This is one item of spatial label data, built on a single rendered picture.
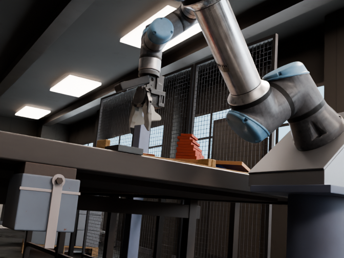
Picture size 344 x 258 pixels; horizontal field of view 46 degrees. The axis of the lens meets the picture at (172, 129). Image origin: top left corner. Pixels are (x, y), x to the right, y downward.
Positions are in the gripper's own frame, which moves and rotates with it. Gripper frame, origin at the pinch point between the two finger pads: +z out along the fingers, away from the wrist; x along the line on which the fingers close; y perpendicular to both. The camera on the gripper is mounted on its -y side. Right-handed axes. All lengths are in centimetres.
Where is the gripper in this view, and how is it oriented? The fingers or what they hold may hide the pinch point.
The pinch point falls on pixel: (137, 129)
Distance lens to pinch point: 132.0
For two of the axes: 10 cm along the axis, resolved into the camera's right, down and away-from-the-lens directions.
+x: -5.9, 1.1, 8.0
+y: 8.0, 1.8, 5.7
